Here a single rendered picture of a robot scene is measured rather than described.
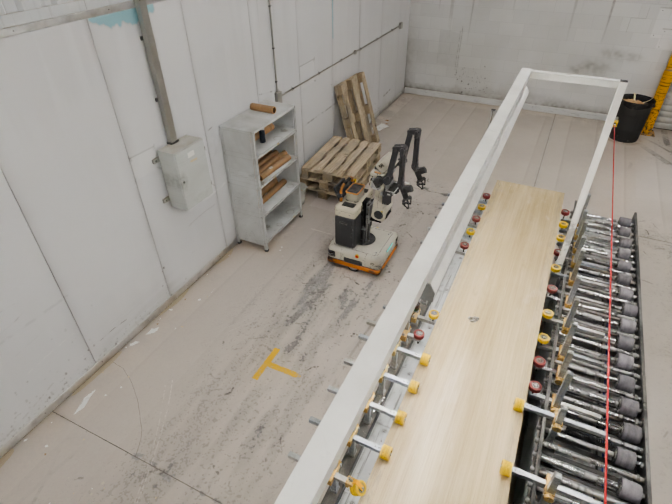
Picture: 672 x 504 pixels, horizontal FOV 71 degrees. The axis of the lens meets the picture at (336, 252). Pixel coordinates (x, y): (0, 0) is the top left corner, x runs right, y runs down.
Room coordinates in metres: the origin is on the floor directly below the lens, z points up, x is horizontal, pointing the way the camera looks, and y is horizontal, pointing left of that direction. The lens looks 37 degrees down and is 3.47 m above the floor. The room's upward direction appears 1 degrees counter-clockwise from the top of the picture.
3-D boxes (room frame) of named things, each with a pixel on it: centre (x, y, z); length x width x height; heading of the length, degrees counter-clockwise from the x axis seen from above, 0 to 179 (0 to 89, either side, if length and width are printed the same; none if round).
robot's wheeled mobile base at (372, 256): (4.49, -0.33, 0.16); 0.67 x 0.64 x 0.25; 64
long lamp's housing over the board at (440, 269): (2.34, -0.83, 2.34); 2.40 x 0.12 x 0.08; 154
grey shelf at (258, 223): (5.12, 0.85, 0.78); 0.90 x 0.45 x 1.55; 154
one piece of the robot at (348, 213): (4.53, -0.24, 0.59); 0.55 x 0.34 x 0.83; 154
